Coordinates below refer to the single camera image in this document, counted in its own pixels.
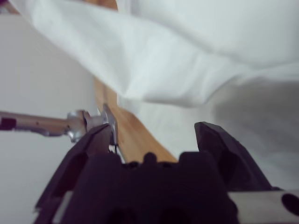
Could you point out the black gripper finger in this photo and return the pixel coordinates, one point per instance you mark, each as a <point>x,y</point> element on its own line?
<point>229,156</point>
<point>77,163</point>

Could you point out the white printed t-shirt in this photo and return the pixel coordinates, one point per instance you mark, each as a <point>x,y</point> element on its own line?
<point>175,58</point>

